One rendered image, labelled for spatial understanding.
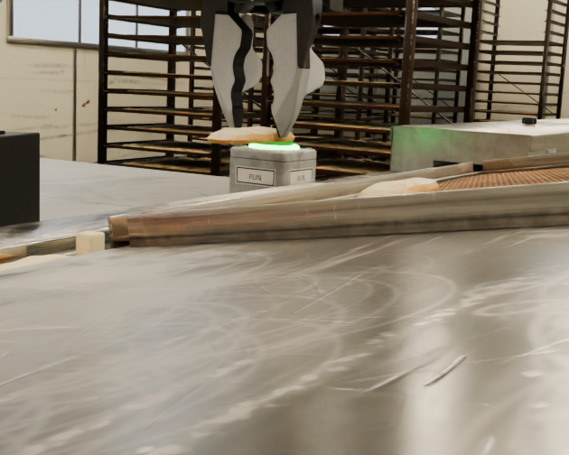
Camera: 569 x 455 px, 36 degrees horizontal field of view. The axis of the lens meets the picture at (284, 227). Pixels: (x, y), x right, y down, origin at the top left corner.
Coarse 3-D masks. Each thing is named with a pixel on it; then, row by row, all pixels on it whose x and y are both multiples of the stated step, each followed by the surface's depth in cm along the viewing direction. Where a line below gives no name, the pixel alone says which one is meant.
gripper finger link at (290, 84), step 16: (288, 16) 64; (272, 32) 65; (288, 32) 64; (272, 48) 65; (288, 48) 65; (288, 64) 65; (320, 64) 69; (272, 80) 66; (288, 80) 65; (304, 80) 65; (320, 80) 69; (288, 96) 65; (272, 112) 66; (288, 112) 66; (288, 128) 67
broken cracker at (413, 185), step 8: (376, 184) 54; (384, 184) 53; (392, 184) 53; (400, 184) 53; (408, 184) 53; (416, 184) 53; (424, 184) 55; (432, 184) 56; (360, 192) 53; (368, 192) 52; (376, 192) 51; (384, 192) 51; (392, 192) 51; (400, 192) 52; (408, 192) 52
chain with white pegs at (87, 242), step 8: (480, 168) 113; (80, 232) 53; (88, 232) 53; (96, 232) 53; (80, 240) 53; (88, 240) 53; (96, 240) 53; (104, 240) 54; (80, 248) 53; (88, 248) 53; (96, 248) 53; (104, 248) 54
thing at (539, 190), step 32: (512, 160) 81; (544, 160) 79; (288, 192) 54; (320, 192) 58; (352, 192) 62; (416, 192) 33; (448, 192) 32; (480, 192) 31; (512, 192) 31; (544, 192) 30; (128, 224) 40; (160, 224) 39; (192, 224) 38; (224, 224) 37; (256, 224) 37; (288, 224) 36; (320, 224) 35; (352, 224) 34; (384, 224) 33; (416, 224) 33; (448, 224) 32; (480, 224) 31; (512, 224) 31; (544, 224) 30
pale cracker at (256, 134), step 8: (224, 128) 66; (232, 128) 65; (240, 128) 66; (248, 128) 66; (256, 128) 67; (264, 128) 67; (272, 128) 68; (208, 136) 64; (216, 136) 64; (224, 136) 63; (232, 136) 63; (240, 136) 64; (248, 136) 64; (256, 136) 65; (264, 136) 66; (272, 136) 66; (288, 136) 69
